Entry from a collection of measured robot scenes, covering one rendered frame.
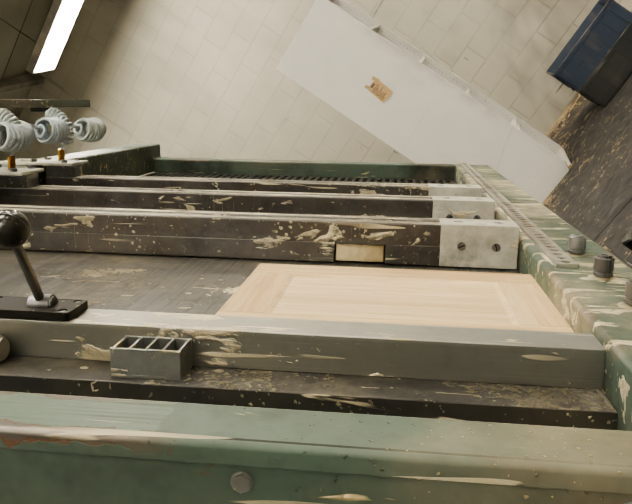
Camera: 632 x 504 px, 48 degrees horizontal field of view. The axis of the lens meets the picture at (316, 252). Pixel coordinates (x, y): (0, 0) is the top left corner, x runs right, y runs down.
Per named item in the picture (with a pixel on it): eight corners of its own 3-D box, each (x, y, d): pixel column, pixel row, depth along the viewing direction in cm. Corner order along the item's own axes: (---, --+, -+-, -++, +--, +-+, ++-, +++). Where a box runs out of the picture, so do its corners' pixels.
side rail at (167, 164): (454, 196, 250) (456, 165, 248) (154, 188, 262) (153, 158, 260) (453, 194, 258) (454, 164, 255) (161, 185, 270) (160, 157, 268)
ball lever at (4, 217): (55, 325, 74) (13, 227, 65) (21, 323, 74) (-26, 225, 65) (69, 299, 77) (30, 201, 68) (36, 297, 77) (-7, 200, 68)
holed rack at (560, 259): (578, 268, 94) (579, 264, 94) (556, 267, 95) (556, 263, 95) (467, 164, 255) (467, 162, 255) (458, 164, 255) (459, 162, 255)
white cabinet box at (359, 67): (572, 166, 472) (318, -6, 468) (518, 232, 495) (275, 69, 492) (562, 147, 527) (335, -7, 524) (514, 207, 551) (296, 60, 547)
